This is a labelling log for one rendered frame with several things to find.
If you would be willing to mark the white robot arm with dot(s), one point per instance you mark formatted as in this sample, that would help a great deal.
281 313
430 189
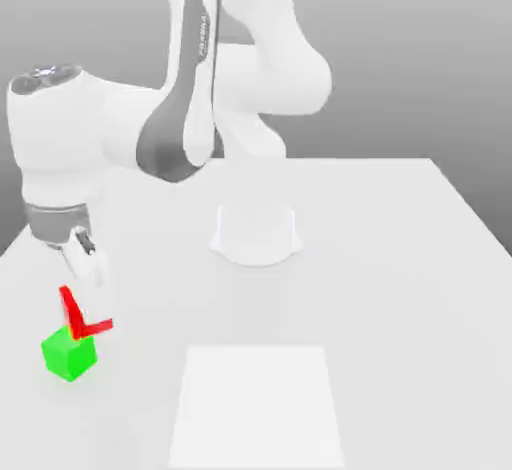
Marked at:
60 138

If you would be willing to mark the small red cube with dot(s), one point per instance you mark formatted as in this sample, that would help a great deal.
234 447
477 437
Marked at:
73 318

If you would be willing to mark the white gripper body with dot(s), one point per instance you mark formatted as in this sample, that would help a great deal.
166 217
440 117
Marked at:
92 302

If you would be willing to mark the small green cube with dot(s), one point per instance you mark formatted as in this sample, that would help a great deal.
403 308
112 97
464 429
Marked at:
68 358

